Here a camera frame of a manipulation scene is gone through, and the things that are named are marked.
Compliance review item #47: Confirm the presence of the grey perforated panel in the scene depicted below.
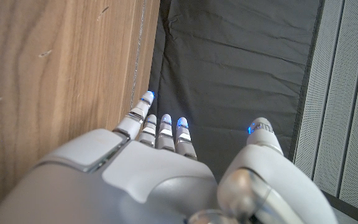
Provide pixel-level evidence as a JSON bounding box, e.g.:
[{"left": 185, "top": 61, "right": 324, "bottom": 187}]
[{"left": 292, "top": 0, "right": 358, "bottom": 218}]

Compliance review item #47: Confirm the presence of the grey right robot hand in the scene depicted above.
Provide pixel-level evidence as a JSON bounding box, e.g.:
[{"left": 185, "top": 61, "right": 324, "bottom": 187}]
[{"left": 0, "top": 90, "right": 340, "bottom": 224}]

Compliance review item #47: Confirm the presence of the black backdrop curtain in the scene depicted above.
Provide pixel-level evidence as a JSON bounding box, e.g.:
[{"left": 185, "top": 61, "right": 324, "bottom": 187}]
[{"left": 147, "top": 0, "right": 326, "bottom": 184}]

